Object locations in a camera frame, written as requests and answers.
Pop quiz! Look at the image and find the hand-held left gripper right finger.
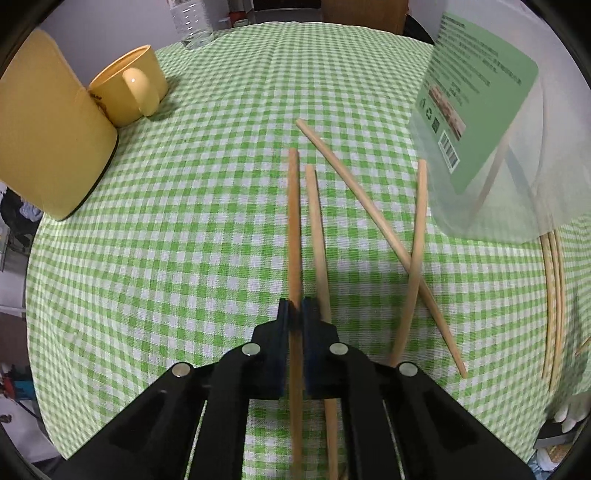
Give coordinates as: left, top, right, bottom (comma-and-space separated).
302, 298, 536, 480

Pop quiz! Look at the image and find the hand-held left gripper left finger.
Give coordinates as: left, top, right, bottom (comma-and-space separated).
55, 298, 291, 480

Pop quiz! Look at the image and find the clear plastic container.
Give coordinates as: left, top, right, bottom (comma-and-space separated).
407, 9, 591, 246

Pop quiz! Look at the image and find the green checked tablecloth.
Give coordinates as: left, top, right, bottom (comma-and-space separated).
25, 21, 591, 480

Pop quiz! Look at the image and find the white fluffy cloth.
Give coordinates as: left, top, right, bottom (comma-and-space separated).
551, 394, 590, 435

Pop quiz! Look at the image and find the black cluttered rack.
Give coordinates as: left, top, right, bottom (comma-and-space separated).
0, 182, 43, 260

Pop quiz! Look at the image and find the yellow mug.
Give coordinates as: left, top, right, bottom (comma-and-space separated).
87, 44, 170, 128

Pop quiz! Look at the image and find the yellow thermos jug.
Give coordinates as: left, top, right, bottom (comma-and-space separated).
0, 29, 119, 222

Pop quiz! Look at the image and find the clear water bottle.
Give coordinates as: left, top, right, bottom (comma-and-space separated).
168, 0, 214, 50

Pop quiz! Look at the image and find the wooden chair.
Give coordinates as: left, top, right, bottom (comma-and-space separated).
321, 0, 410, 36

